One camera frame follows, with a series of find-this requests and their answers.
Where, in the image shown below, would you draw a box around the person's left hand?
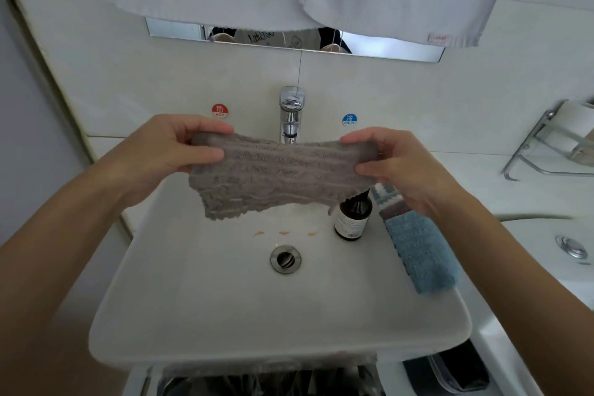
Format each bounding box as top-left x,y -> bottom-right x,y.
93,113 -> 236,211

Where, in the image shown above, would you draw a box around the person's right hand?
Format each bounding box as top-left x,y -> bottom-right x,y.
340,126 -> 470,220

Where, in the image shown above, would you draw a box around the grey yellow striped cloth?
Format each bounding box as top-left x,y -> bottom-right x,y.
373,182 -> 402,211

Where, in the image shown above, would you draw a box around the blue stained cloth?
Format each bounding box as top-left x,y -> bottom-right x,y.
383,213 -> 462,296

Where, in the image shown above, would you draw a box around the grey stained cloth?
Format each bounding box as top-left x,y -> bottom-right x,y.
188,131 -> 380,222

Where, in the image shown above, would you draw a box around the white ceramic sink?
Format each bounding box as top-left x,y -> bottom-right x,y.
88,145 -> 473,374

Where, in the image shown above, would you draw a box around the person's right forearm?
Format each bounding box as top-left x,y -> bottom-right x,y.
434,189 -> 594,396

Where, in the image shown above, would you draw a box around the person's left forearm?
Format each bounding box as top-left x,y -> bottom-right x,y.
0,163 -> 140,396

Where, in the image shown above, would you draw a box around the metal sink drain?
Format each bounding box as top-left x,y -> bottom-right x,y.
269,243 -> 304,275

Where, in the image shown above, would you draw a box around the black pump soap bottle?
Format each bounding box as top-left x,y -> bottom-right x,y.
333,189 -> 374,242

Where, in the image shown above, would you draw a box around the chrome faucet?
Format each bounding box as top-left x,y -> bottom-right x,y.
278,85 -> 306,144

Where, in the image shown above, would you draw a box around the white toilet tank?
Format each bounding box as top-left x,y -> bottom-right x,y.
459,215 -> 594,396

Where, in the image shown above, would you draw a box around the white toilet paper roll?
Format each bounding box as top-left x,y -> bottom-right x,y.
557,98 -> 594,155

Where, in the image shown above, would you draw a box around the chrome flush button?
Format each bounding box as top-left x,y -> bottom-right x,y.
555,234 -> 590,262

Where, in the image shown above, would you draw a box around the black bin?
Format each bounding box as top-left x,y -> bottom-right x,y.
403,340 -> 493,396

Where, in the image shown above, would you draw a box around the gray patterned trousers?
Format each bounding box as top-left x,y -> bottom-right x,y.
153,363 -> 388,396

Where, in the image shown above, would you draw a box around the wall mirror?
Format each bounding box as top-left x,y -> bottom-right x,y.
145,18 -> 447,64

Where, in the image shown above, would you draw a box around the metal wall shelf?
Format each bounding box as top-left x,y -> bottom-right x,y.
503,98 -> 594,181

